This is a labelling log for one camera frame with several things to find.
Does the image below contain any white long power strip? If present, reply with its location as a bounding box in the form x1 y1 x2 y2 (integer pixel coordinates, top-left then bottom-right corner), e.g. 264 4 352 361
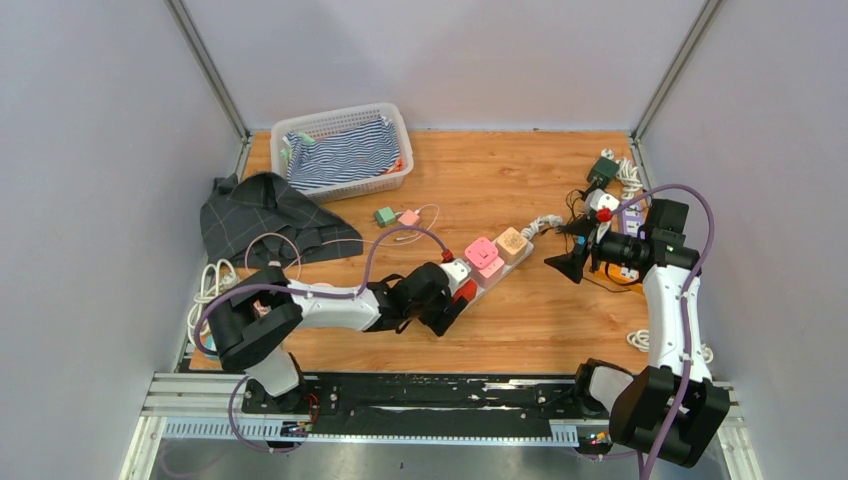
454 229 534 307

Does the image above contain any blue plug adapter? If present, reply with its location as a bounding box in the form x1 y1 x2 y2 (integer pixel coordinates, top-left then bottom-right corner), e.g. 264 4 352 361
572 236 591 266

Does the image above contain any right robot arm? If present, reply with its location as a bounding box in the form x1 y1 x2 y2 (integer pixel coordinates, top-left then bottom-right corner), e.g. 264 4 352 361
545 191 730 468

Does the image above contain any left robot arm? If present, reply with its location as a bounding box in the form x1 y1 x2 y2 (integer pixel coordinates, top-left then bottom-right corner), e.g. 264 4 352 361
205 260 474 413

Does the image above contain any red plug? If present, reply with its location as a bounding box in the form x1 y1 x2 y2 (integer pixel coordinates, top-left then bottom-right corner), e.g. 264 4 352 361
453 279 478 303

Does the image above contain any beige plug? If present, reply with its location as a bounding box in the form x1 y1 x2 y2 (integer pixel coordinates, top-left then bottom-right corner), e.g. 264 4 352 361
494 227 528 265

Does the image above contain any pink plug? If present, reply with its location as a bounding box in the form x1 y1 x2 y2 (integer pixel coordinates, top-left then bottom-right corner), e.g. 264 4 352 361
464 237 505 289

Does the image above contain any black adapter at right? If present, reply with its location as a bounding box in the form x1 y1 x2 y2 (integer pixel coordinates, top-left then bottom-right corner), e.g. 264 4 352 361
565 189 588 223

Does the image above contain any orange power strip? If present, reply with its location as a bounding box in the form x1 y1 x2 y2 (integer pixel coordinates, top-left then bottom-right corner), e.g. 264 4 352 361
592 263 644 295

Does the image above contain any purple power strip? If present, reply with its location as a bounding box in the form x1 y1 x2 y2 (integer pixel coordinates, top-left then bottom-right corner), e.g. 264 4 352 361
618 203 646 239

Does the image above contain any dark green adapter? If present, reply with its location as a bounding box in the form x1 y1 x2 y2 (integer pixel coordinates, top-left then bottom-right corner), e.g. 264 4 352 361
587 156 619 189

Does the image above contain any green small charger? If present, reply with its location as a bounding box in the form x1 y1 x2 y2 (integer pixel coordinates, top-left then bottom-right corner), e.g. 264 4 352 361
374 207 398 228

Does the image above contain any striped cloth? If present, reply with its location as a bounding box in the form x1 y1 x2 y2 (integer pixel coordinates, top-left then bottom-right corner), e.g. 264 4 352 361
281 117 402 191

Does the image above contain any white plastic basket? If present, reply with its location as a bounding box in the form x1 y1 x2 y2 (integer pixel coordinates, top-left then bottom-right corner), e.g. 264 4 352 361
270 102 415 203

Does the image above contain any dark grey plaid cloth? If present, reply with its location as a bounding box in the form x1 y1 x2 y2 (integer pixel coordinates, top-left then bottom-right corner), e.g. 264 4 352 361
199 172 364 268

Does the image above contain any teal power strip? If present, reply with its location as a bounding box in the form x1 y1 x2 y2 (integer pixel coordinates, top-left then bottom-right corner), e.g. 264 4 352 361
202 335 217 359

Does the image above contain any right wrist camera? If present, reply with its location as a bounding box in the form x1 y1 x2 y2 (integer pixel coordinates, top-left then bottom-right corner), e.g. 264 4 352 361
584 189 620 243

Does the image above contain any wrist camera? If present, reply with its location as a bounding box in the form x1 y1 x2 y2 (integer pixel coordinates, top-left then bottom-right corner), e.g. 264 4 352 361
439 259 471 295
584 189 620 243

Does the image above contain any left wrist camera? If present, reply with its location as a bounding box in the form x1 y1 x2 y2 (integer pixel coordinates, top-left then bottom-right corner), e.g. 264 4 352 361
439 259 471 295

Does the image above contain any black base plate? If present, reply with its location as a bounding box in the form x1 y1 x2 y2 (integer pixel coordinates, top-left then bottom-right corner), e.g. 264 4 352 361
237 372 608 440

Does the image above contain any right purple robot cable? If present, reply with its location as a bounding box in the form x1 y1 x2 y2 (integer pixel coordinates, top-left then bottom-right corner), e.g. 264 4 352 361
596 184 717 480

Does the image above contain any white coiled cable left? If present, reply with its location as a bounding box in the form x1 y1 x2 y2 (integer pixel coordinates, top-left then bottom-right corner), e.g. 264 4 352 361
186 258 243 349

